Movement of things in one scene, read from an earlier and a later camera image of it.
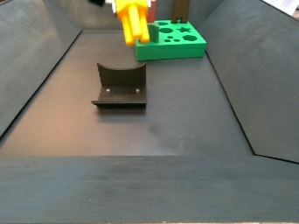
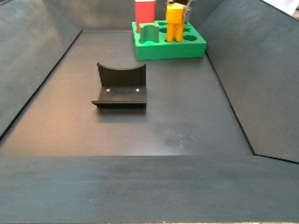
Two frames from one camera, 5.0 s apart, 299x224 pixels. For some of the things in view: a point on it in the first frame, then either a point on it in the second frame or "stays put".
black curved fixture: [124, 87] stays put
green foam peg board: [173, 40] stays put
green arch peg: [154, 31] stays put
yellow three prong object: [134, 13] → [174, 22]
